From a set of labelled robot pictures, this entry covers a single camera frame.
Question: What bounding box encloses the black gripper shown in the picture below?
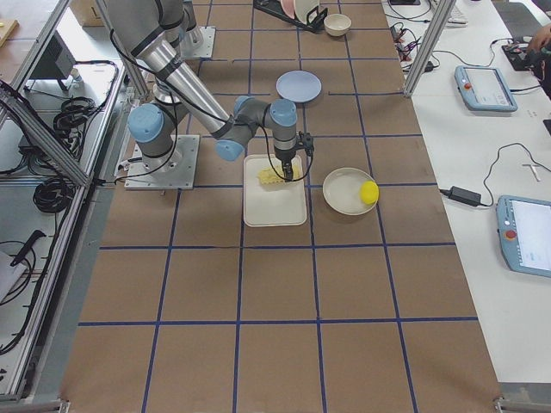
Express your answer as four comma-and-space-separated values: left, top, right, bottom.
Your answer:
275, 145, 296, 180

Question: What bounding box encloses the yellow bread loaf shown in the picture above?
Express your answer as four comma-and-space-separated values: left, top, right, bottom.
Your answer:
257, 169, 296, 186

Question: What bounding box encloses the light blue plate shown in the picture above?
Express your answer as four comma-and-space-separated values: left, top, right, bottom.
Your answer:
275, 71, 322, 103

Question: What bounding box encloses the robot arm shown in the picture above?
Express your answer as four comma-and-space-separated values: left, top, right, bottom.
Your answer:
107, 0, 298, 182
176, 0, 202, 49

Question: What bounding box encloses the black plate rack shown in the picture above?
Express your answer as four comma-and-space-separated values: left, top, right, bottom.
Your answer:
253, 0, 328, 33

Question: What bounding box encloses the cream white plate in rack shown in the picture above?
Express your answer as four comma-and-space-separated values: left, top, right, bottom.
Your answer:
294, 0, 319, 24

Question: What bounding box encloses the pink plate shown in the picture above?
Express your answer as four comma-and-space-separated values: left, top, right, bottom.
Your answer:
280, 0, 295, 19

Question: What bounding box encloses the white rectangular tray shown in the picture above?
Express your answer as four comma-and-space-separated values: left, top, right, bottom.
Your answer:
244, 154, 306, 227

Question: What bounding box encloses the white shallow dish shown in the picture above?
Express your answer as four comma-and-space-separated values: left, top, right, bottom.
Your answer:
323, 167, 378, 216

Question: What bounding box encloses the yellow lemon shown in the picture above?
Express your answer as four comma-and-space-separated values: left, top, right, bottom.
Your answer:
359, 181, 380, 205

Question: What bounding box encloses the cream white bowl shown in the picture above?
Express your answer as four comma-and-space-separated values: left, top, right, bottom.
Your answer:
324, 13, 352, 37

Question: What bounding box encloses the black power brick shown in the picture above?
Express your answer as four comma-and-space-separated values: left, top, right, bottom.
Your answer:
448, 186, 481, 207

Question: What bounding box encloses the far teach pendant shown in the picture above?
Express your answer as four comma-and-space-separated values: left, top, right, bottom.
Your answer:
454, 65, 517, 113

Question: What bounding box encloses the teach pendant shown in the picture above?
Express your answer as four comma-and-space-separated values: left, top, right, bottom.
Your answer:
454, 65, 517, 113
496, 195, 550, 278

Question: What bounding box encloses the near teach pendant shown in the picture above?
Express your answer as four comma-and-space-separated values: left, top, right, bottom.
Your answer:
496, 195, 550, 278

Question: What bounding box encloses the cardboard box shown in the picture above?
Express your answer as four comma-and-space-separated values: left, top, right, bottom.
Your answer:
69, 0, 106, 28

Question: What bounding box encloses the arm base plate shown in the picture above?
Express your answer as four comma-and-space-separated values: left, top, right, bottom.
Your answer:
124, 134, 200, 190
180, 26, 216, 59

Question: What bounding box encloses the aluminium frame post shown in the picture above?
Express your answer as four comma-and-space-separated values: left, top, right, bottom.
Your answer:
403, 0, 455, 97

